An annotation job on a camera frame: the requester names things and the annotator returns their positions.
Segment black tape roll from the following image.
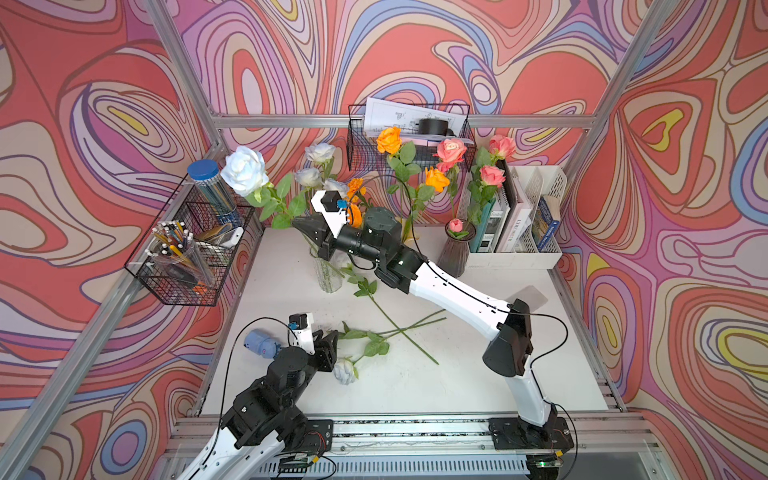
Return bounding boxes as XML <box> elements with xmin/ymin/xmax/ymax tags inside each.
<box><xmin>417</xmin><ymin>118</ymin><xmax>452</xmax><ymax>136</ymax></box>

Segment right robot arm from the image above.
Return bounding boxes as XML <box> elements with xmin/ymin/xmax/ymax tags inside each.
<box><xmin>290</xmin><ymin>208</ymin><xmax>559</xmax><ymax>449</ymax></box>

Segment blue paperback book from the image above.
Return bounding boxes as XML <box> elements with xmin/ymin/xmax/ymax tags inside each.
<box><xmin>531</xmin><ymin>195</ymin><xmax>561</xmax><ymax>252</ymax></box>

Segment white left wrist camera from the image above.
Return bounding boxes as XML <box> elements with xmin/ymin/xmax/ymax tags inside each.
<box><xmin>287</xmin><ymin>313</ymin><xmax>315</xmax><ymax>355</ymax></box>

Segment black wire side basket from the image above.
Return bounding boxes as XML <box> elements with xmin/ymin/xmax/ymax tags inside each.
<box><xmin>124</xmin><ymin>178</ymin><xmax>264</xmax><ymax>307</ymax></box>

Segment purple ribbed glass vase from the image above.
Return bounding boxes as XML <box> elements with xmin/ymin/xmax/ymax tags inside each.
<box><xmin>437</xmin><ymin>219</ymin><xmax>475</xmax><ymax>278</ymax></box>

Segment large white rose flower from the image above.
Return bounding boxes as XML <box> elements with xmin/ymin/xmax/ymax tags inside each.
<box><xmin>220</xmin><ymin>146</ymin><xmax>307</xmax><ymax>229</ymax></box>

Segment black wire wall basket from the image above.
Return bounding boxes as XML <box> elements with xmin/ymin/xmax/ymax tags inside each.
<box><xmin>346</xmin><ymin>101</ymin><xmax>477</xmax><ymax>171</ymax></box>

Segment metal base rail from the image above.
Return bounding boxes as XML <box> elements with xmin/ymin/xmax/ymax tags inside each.
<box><xmin>155</xmin><ymin>412</ymin><xmax>667</xmax><ymax>480</ymax></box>

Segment clear glass vase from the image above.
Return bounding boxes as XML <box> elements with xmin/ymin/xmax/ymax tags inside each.
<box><xmin>310</xmin><ymin>247</ymin><xmax>343</xmax><ymax>294</ymax></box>

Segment white plastic file organizer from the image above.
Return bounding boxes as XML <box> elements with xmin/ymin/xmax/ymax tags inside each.
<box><xmin>466</xmin><ymin>161</ymin><xmax>567</xmax><ymax>269</ymax></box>

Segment orange rose flower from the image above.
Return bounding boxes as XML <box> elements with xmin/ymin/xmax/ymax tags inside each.
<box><xmin>376</xmin><ymin>127</ymin><xmax>420</xmax><ymax>200</ymax></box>
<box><xmin>406</xmin><ymin>167</ymin><xmax>451</xmax><ymax>230</ymax></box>

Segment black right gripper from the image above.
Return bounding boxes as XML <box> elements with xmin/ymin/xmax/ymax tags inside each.
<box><xmin>291</xmin><ymin>209</ymin><xmax>383</xmax><ymax>262</ymax></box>

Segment orange marigold flower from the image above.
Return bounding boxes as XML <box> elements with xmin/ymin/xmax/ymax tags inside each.
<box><xmin>347</xmin><ymin>178</ymin><xmax>367</xmax><ymax>203</ymax></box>

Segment blue lid pencil jar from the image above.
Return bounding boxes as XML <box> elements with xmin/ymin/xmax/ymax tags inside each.
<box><xmin>187</xmin><ymin>159</ymin><xmax>243</xmax><ymax>228</ymax></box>

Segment large pink rose flower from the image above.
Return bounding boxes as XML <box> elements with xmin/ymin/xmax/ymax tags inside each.
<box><xmin>435</xmin><ymin>138</ymin><xmax>467</xmax><ymax>214</ymax></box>

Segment pen cup with pens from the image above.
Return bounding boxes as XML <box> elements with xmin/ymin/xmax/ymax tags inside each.
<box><xmin>145</xmin><ymin>220</ymin><xmax>214</xmax><ymax>287</ymax></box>

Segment tall white rose flower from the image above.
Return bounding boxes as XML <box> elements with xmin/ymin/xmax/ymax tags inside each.
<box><xmin>295</xmin><ymin>143</ymin><xmax>336</xmax><ymax>200</ymax></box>

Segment white paper sheets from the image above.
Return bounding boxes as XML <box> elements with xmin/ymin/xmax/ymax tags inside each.
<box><xmin>363</xmin><ymin>98</ymin><xmax>467</xmax><ymax>145</ymax></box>

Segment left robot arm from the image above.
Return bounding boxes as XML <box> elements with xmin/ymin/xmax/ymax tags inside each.
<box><xmin>179</xmin><ymin>330</ymin><xmax>339</xmax><ymax>480</ymax></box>

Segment pink tulip flower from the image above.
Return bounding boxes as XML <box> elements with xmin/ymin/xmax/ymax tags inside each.
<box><xmin>446</xmin><ymin>218</ymin><xmax>469</xmax><ymax>240</ymax></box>

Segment white pink book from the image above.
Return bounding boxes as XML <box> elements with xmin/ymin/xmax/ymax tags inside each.
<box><xmin>496</xmin><ymin>174</ymin><xmax>534</xmax><ymax>253</ymax></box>

